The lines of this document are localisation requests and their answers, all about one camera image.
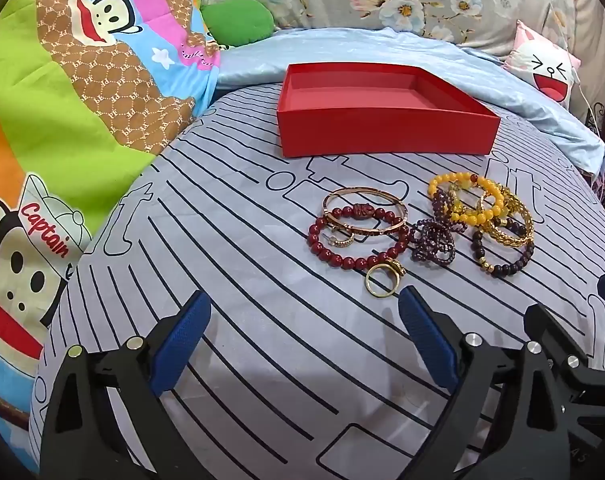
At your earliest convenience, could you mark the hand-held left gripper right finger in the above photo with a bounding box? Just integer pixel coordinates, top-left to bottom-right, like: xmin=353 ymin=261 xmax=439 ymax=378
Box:
xmin=399 ymin=286 xmax=574 ymax=480

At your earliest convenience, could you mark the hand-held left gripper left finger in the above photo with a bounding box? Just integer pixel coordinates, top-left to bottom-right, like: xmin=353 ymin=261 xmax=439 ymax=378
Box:
xmin=40 ymin=290 xmax=213 ymax=480

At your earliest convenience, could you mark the purple bead bracelet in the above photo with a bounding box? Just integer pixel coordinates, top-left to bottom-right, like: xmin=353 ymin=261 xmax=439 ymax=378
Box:
xmin=409 ymin=191 xmax=465 ymax=265

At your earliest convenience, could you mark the gold chain bracelet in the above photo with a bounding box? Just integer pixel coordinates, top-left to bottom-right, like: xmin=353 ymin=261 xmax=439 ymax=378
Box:
xmin=475 ymin=220 xmax=533 ymax=249

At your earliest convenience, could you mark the red bead bracelet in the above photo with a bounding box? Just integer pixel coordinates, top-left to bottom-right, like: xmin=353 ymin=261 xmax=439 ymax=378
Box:
xmin=307 ymin=203 xmax=409 ymax=272

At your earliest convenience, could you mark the yellow bead bracelet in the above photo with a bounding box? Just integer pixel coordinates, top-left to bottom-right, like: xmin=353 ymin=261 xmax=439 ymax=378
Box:
xmin=428 ymin=172 xmax=505 ymax=228

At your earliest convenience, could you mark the rose gold bangle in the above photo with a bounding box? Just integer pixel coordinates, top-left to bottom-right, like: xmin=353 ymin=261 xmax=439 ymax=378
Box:
xmin=323 ymin=187 xmax=409 ymax=235

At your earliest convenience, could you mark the red cardboard box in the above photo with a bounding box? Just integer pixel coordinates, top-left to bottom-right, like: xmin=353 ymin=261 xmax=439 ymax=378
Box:
xmin=276 ymin=62 xmax=501 ymax=160

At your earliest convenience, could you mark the gold hoop earring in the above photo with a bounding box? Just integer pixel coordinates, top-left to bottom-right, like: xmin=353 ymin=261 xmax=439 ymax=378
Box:
xmin=322 ymin=225 xmax=355 ymax=249

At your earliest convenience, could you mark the grey striped bedsheet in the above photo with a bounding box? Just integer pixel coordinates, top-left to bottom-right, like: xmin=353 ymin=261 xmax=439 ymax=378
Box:
xmin=30 ymin=80 xmax=605 ymax=480

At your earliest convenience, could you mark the light blue quilt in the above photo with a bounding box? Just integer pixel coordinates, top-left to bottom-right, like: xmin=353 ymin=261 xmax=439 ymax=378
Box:
xmin=216 ymin=27 xmax=605 ymax=171

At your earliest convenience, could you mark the pink cat face pillow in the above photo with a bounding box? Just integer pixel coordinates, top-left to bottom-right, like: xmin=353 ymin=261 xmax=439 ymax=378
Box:
xmin=502 ymin=20 xmax=581 ymax=108

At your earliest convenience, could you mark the colourful cartoon monkey blanket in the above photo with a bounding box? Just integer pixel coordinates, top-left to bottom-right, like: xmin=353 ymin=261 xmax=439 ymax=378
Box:
xmin=0 ymin=0 xmax=223 ymax=461

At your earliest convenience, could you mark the green pillow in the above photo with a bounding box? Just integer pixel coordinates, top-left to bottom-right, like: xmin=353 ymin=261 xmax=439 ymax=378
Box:
xmin=201 ymin=0 xmax=276 ymax=48

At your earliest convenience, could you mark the dark brown bead bracelet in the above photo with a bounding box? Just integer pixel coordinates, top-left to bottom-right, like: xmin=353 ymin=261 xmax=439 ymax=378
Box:
xmin=472 ymin=220 xmax=535 ymax=277

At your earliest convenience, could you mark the gold ring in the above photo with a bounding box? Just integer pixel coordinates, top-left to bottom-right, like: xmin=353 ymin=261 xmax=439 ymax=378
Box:
xmin=365 ymin=260 xmax=408 ymax=300

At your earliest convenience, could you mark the gold charm bracelet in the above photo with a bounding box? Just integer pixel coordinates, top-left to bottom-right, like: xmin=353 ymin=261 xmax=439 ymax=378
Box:
xmin=475 ymin=185 xmax=535 ymax=231

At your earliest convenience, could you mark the black metal bed frame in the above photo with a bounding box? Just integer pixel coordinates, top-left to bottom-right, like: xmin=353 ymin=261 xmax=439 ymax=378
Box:
xmin=585 ymin=100 xmax=605 ymax=135

